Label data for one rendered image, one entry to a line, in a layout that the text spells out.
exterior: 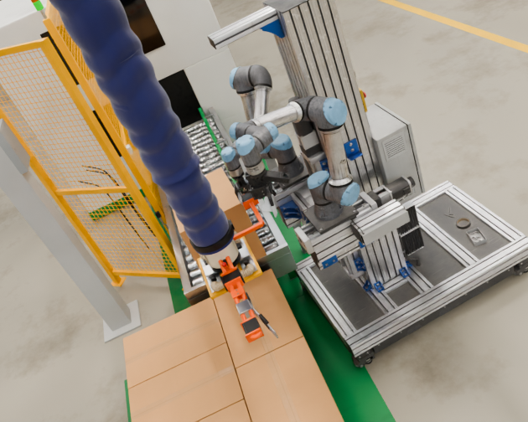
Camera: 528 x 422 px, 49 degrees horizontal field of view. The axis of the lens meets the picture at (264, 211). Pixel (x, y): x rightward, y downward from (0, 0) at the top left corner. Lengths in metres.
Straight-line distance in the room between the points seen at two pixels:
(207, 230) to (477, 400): 1.68
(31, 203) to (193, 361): 1.48
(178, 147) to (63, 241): 1.74
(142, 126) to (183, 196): 0.40
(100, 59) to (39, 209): 1.79
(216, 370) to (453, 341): 1.38
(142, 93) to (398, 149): 1.39
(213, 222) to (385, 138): 0.99
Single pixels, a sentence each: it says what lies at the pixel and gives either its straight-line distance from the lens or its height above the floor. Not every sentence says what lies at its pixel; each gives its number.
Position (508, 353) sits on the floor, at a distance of 3.52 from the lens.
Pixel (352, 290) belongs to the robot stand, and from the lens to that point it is 3.68.
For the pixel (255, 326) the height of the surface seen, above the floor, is 1.08.
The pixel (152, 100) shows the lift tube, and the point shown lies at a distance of 2.43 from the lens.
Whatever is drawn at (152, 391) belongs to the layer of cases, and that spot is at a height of 0.54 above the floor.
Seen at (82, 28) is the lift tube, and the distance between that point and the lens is 2.32.
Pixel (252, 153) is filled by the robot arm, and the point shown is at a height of 1.74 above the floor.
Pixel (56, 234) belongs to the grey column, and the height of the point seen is 0.98.
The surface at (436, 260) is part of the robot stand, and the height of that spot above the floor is 0.21.
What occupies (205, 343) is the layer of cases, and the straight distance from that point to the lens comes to 3.32.
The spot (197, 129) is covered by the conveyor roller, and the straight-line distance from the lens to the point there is 5.36.
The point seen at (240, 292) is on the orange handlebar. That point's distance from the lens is 2.69.
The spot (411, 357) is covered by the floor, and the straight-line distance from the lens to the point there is 3.55.
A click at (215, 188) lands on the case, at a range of 3.61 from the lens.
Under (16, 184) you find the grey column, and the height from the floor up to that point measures 1.42.
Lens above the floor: 2.86
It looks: 36 degrees down
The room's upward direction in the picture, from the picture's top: 24 degrees counter-clockwise
